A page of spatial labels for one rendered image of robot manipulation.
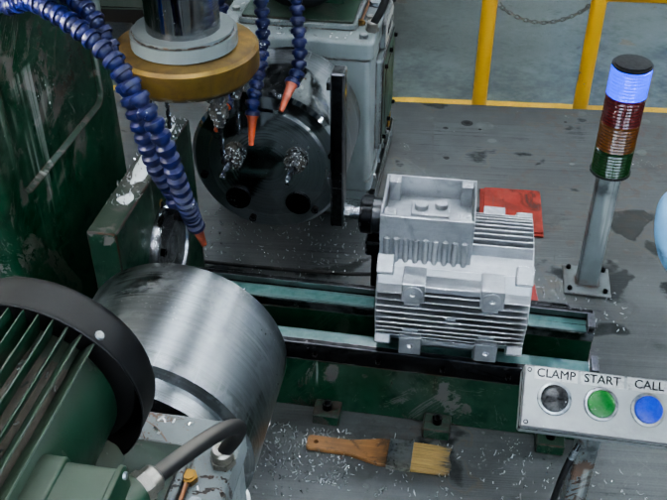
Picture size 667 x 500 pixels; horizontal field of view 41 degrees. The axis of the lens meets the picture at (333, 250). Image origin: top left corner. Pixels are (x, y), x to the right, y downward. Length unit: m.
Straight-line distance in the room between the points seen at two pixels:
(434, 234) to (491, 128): 0.94
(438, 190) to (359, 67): 0.42
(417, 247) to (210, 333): 0.32
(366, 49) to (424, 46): 2.84
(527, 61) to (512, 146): 2.34
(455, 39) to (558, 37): 0.50
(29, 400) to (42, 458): 0.04
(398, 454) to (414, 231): 0.33
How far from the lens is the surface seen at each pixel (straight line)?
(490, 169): 1.92
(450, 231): 1.15
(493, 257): 1.18
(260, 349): 1.02
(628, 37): 4.70
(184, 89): 1.07
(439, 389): 1.30
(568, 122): 2.13
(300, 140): 1.41
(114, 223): 1.16
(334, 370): 1.30
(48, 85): 1.24
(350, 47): 1.57
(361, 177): 1.69
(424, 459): 1.29
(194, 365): 0.94
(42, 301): 0.70
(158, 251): 1.25
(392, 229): 1.15
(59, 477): 0.65
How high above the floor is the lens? 1.79
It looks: 37 degrees down
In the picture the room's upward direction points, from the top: straight up
